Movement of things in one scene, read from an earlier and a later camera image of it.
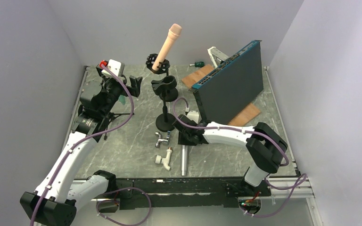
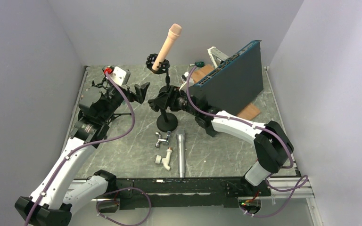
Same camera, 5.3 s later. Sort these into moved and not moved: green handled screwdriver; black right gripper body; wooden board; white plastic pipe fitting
Moved: black right gripper body
Not moved: white plastic pipe fitting; green handled screwdriver; wooden board
